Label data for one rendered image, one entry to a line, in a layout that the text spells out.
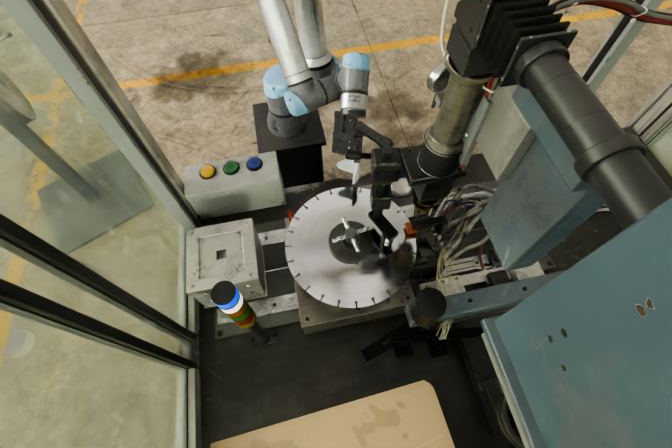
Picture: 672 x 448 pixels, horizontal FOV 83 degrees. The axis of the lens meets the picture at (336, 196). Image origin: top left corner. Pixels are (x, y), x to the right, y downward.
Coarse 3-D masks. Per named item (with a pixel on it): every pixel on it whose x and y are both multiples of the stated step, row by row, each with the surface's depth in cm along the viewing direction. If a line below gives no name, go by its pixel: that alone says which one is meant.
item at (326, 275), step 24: (336, 192) 103; (312, 216) 100; (336, 216) 99; (360, 216) 99; (288, 240) 96; (312, 240) 96; (408, 240) 96; (288, 264) 93; (312, 264) 93; (336, 264) 92; (360, 264) 92; (384, 264) 92; (408, 264) 92; (312, 288) 90; (336, 288) 89; (360, 288) 89; (384, 288) 89
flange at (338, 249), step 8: (352, 224) 97; (360, 224) 97; (336, 232) 96; (344, 232) 94; (368, 232) 96; (328, 240) 95; (344, 240) 93; (360, 240) 94; (368, 240) 95; (336, 248) 94; (344, 248) 93; (352, 248) 93; (360, 248) 93; (368, 248) 94; (336, 256) 93; (344, 256) 92; (352, 256) 92; (360, 256) 92
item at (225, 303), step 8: (224, 280) 69; (216, 288) 68; (224, 288) 68; (232, 288) 68; (216, 296) 68; (224, 296) 68; (232, 296) 68; (216, 304) 68; (224, 304) 67; (232, 304) 69
